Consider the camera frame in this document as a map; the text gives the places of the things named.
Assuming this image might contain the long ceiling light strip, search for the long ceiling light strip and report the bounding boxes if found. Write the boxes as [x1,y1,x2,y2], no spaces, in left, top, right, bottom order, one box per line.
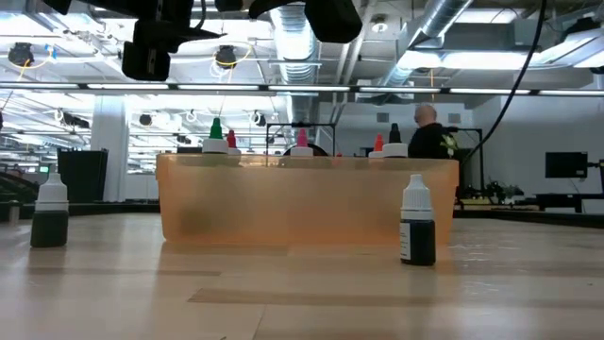
[0,83,604,96]

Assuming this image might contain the black round ceiling device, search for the black round ceiling device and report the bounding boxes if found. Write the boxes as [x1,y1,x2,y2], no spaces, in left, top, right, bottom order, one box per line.
[214,44,239,70]

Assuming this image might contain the orange translucent plastic tray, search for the orange translucent plastic tray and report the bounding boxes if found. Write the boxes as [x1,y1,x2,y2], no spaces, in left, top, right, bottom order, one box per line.
[155,153,460,246]

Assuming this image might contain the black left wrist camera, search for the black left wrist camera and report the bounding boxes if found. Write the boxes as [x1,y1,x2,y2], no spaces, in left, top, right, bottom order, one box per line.
[121,41,171,81]

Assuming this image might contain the silver slanted ventilation duct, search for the silver slanted ventilation duct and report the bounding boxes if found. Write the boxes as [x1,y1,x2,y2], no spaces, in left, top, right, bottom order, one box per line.
[377,0,476,89]

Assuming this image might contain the black wall monitor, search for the black wall monitor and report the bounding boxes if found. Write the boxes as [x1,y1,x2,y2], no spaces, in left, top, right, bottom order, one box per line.
[545,151,590,179]

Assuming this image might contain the white building column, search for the white building column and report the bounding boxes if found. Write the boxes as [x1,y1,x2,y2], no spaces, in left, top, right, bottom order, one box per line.
[92,96,131,203]

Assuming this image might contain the pink-capped food coloring bottle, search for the pink-capped food coloring bottle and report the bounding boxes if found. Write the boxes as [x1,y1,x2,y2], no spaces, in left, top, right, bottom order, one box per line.
[290,128,315,159]

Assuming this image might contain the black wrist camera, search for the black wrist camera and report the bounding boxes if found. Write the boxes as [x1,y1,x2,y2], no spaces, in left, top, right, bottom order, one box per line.
[121,41,171,81]
[305,0,364,44]

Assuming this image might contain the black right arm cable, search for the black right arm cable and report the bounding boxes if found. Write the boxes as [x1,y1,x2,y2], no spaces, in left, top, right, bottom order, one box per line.
[464,0,548,165]

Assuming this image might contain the black cabinet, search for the black cabinet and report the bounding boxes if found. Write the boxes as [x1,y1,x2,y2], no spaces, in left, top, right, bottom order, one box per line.
[57,148,109,204]

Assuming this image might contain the orange-capped food coloring bottle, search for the orange-capped food coloring bottle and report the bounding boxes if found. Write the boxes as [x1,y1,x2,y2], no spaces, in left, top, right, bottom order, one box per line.
[367,133,386,160]

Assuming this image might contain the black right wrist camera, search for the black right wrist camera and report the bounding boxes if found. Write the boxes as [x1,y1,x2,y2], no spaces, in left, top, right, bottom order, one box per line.
[305,0,364,44]

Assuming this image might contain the silver ribbed ventilation duct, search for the silver ribbed ventilation duct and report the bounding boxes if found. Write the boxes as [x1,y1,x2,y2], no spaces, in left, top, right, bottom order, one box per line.
[269,4,322,143]

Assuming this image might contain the red-capped food coloring bottle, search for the red-capped food coloring bottle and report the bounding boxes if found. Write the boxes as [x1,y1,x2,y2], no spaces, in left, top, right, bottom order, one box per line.
[225,130,243,157]

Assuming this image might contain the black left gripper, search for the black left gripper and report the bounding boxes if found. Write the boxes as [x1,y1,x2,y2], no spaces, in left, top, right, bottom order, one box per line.
[132,18,226,54]

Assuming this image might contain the person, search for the person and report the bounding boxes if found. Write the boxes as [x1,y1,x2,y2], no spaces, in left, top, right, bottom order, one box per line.
[408,103,461,160]

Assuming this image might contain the green-capped food coloring bottle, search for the green-capped food coloring bottle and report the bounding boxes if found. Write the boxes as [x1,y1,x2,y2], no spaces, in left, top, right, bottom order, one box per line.
[201,117,230,157]

